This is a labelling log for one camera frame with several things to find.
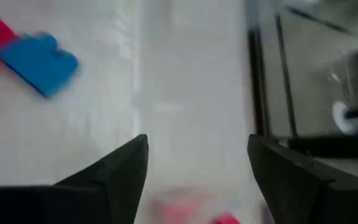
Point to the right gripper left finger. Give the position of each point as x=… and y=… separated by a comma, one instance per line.
x=89, y=202

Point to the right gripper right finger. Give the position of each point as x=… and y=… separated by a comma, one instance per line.
x=306, y=199

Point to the blue toy building block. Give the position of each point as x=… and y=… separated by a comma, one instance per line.
x=39, y=62

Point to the black table frame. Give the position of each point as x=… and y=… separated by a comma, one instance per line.
x=258, y=93

